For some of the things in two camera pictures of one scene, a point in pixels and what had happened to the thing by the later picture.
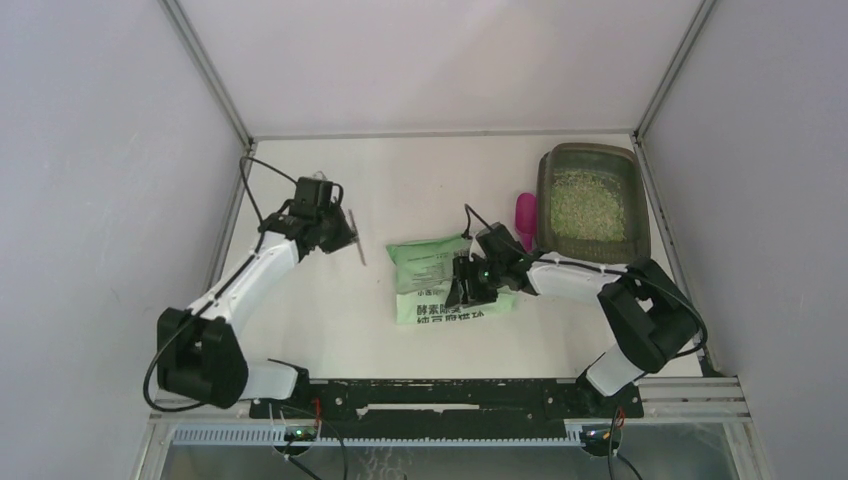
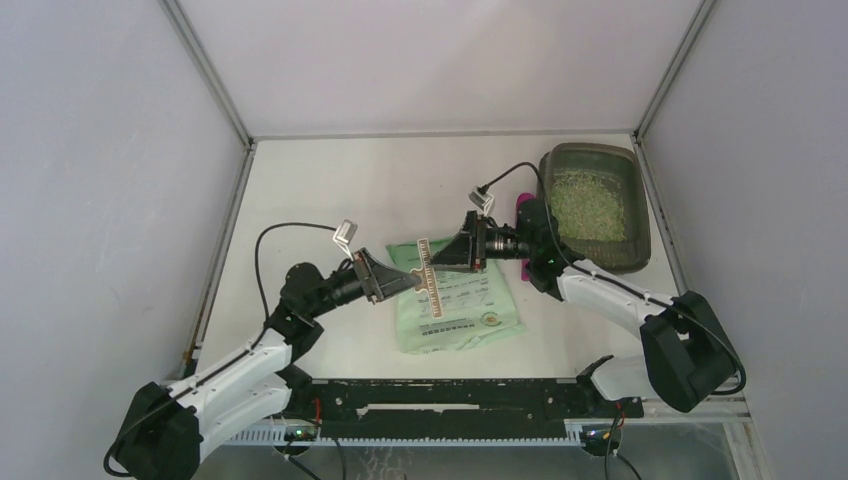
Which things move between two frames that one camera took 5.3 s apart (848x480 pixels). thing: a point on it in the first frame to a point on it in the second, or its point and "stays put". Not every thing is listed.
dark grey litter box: (591, 204) stays put
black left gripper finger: (336, 235) to (398, 281)
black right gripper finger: (462, 272) to (457, 251)
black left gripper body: (334, 213) to (350, 283)
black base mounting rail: (450, 404) stays put
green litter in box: (587, 205) stays put
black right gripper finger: (484, 294) to (452, 257)
